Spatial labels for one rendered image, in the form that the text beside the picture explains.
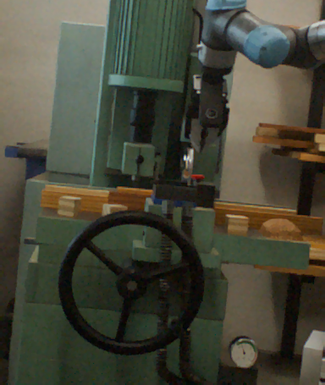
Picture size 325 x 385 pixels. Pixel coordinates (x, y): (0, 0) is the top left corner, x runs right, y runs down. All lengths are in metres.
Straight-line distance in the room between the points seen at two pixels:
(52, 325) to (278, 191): 2.58
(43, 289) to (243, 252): 0.44
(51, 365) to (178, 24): 0.80
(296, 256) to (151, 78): 0.51
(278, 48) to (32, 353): 0.85
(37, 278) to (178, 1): 0.69
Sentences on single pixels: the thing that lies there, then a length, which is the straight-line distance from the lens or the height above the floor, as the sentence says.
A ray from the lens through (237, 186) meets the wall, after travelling 4.36.
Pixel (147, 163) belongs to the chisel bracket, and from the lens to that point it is 2.00.
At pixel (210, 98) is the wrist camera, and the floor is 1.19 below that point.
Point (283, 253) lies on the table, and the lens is 1.95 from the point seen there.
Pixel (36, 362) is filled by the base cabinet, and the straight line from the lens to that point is 1.97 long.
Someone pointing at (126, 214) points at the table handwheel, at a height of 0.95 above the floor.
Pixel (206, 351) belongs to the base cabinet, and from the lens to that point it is 1.97.
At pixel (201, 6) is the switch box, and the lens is 2.34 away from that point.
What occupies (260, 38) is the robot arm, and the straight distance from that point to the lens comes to 1.64.
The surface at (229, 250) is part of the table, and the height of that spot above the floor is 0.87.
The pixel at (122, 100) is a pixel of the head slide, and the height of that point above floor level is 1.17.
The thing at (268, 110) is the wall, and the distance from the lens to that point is 4.36.
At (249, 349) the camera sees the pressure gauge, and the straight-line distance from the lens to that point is 1.92.
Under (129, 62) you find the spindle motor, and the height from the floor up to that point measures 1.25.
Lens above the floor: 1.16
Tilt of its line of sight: 4 degrees down
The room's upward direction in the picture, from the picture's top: 6 degrees clockwise
